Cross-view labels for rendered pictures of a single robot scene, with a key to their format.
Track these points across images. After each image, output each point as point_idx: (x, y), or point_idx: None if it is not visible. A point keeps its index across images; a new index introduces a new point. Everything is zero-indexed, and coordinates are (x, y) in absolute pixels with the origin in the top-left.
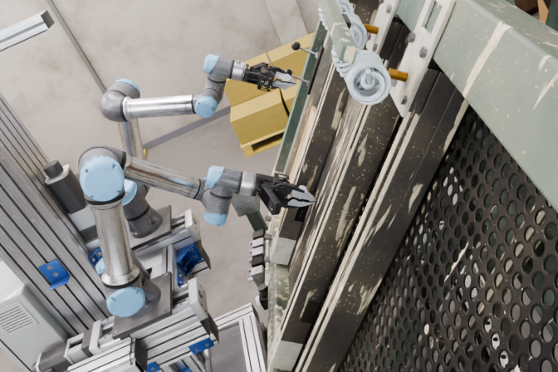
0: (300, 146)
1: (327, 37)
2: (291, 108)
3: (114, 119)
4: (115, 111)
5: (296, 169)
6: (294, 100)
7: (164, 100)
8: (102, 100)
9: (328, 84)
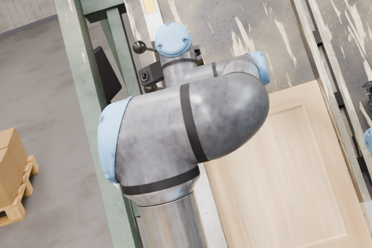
0: (219, 173)
1: (161, 25)
2: (106, 197)
3: (265, 114)
4: (263, 89)
5: (247, 197)
6: (102, 181)
7: (245, 65)
8: (225, 87)
9: None
